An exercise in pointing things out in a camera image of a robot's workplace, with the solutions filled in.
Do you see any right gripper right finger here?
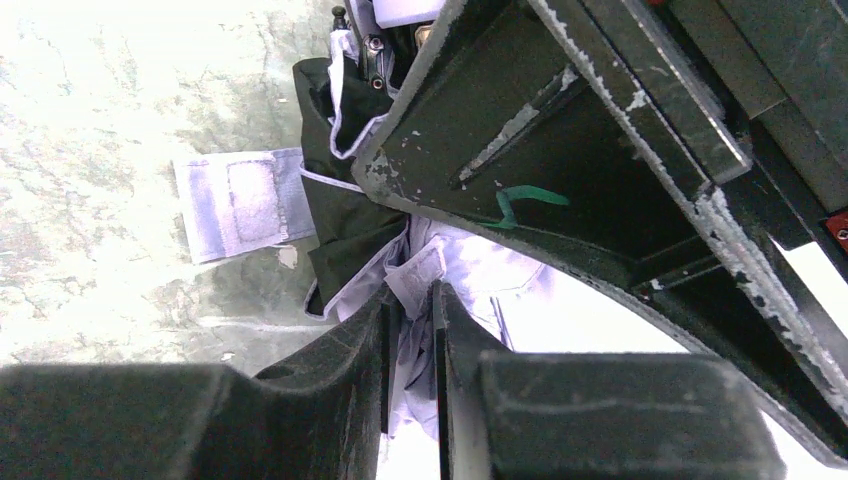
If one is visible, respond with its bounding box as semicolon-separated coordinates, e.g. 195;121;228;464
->
431;282;787;479

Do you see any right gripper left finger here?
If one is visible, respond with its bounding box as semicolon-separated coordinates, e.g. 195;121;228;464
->
1;288;398;479

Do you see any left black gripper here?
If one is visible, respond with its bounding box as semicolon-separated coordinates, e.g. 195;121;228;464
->
352;1;847;467

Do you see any lavender folding umbrella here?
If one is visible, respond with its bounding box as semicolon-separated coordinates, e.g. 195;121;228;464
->
175;6;548;441

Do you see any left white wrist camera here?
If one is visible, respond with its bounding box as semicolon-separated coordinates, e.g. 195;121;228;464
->
372;0;445;29

